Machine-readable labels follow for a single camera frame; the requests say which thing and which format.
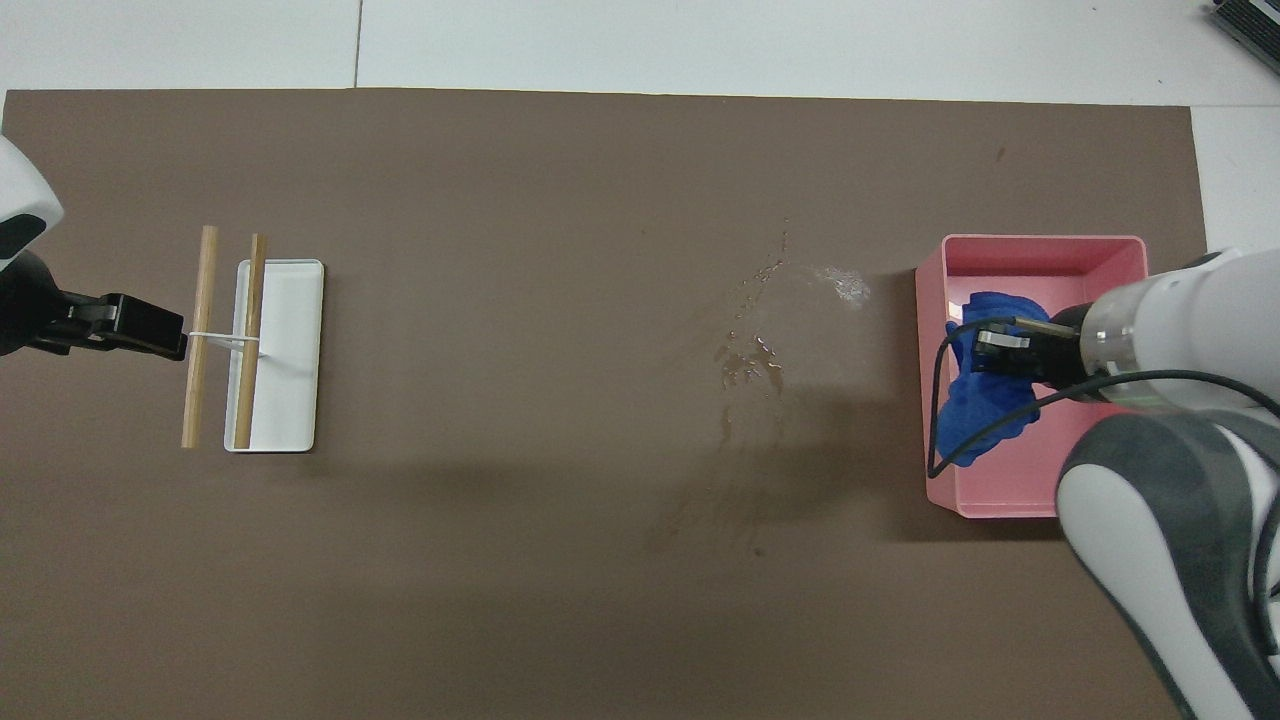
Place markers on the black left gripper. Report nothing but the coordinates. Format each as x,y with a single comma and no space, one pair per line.
30,305

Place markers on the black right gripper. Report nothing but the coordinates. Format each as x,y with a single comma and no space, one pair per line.
1065,350

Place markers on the blue microfiber towel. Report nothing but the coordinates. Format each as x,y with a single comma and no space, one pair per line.
985,415

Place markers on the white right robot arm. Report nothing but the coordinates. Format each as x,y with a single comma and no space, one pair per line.
1180,560

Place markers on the wooden towel rack rod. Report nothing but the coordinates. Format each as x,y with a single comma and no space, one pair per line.
195,400

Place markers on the white towel rack base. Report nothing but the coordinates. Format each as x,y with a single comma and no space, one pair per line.
290,380

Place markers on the spilled water puddle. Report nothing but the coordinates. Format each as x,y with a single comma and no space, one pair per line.
748,365

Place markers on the pink plastic bin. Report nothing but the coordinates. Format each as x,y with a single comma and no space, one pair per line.
1010,270

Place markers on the dark ribbed device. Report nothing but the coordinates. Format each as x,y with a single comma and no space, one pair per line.
1250,20

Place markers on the brown table mat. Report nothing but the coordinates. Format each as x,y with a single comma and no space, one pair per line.
500,560

